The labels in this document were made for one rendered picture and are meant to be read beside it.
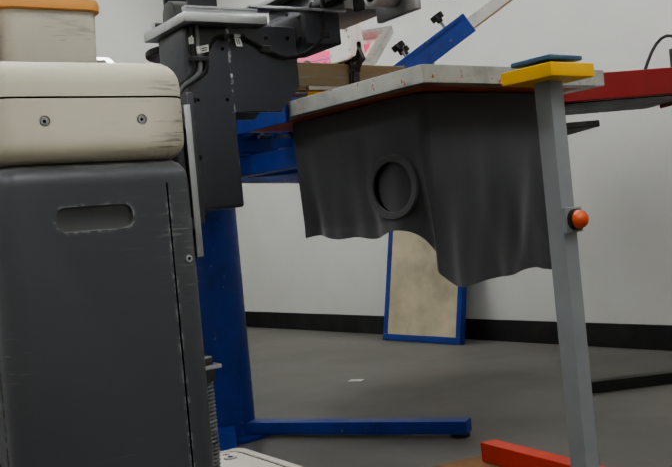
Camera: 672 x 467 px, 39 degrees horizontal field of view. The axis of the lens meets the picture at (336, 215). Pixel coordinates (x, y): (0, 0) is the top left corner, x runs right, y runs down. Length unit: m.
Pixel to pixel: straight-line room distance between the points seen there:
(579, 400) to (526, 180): 0.58
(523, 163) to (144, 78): 1.23
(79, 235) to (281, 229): 5.36
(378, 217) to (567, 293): 0.50
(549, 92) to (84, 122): 1.03
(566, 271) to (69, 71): 1.09
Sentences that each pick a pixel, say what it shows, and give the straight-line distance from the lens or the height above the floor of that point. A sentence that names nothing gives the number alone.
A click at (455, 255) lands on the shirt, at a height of 0.59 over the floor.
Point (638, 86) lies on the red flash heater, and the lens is 3.39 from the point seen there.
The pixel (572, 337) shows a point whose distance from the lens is 1.93.
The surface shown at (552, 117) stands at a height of 0.85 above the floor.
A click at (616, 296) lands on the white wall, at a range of 4.54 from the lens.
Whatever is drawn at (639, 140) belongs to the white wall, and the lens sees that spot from 4.41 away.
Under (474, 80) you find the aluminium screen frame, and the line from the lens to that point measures 2.05.
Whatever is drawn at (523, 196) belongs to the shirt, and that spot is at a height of 0.71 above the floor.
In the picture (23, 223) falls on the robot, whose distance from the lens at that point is 1.15.
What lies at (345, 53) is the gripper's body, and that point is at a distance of 2.57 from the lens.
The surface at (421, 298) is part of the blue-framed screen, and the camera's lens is 5.23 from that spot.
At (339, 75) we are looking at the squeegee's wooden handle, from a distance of 2.56.
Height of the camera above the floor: 0.69
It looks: level
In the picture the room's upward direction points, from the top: 5 degrees counter-clockwise
